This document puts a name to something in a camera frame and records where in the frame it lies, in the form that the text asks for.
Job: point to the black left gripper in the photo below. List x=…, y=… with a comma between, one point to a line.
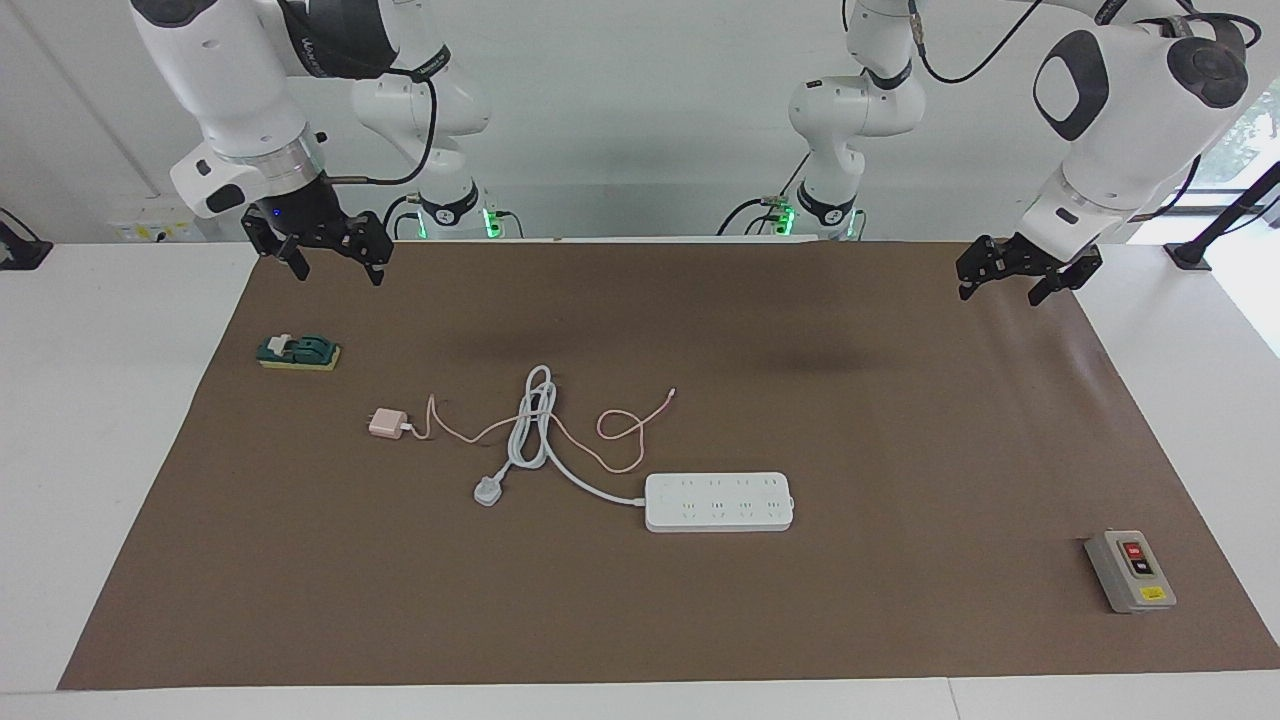
x=1045, y=258

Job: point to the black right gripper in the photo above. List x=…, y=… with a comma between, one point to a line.
x=305, y=210

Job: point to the pink charger adapter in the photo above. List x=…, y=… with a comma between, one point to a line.
x=384, y=423

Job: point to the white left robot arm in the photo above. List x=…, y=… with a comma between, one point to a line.
x=1110, y=120

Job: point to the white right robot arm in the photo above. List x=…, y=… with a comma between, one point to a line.
x=220, y=70

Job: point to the white power strip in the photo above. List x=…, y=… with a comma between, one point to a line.
x=720, y=502

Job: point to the black table clamp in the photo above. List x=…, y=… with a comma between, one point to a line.
x=20, y=250

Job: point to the brown paper mat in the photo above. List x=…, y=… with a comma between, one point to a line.
x=700, y=600

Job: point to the green knife switch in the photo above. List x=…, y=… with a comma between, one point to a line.
x=300, y=352

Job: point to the black stand bracket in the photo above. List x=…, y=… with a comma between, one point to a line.
x=1190, y=255

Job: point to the white wall socket box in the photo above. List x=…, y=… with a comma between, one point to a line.
x=150, y=230

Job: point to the grey on-off switch box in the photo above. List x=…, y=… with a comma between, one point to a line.
x=1130, y=572

